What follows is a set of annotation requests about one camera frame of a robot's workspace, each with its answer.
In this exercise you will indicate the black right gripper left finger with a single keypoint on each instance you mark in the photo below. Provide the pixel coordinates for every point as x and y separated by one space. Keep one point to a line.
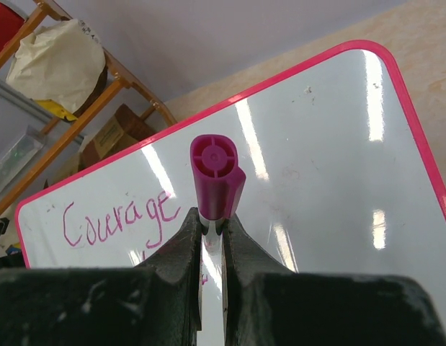
157 302

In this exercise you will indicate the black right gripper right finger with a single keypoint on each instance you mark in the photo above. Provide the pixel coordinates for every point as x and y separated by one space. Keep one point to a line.
265 303

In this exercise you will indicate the magenta-capped whiteboard marker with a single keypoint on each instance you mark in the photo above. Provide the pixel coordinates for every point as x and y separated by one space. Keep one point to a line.
219 182

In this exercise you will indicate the pink-framed whiteboard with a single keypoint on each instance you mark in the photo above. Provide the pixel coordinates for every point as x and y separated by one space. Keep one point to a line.
339 178

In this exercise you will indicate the brown cardboard box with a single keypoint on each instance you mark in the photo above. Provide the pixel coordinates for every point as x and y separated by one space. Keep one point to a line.
69 168

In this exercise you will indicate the dark brown small box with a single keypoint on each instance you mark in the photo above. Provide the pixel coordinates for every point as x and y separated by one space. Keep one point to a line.
121 131

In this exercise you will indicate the orange wooden shelf rack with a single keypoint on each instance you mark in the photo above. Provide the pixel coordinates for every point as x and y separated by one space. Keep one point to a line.
123 79

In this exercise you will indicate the silver foil box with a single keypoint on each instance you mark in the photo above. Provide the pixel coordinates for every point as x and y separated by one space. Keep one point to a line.
18 154

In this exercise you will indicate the white bag upper shelf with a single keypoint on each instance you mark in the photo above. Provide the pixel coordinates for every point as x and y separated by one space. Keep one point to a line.
62 68

